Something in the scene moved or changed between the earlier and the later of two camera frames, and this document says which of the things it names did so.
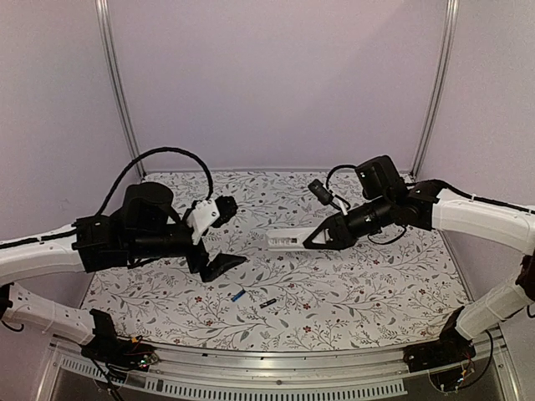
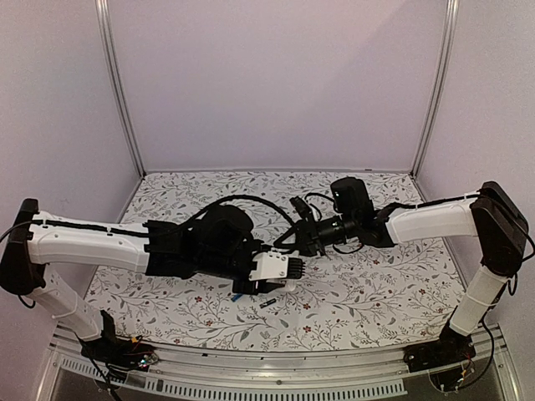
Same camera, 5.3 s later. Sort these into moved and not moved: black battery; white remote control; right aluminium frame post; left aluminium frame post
Moved: white remote control
Not moved: right aluminium frame post; left aluminium frame post; black battery
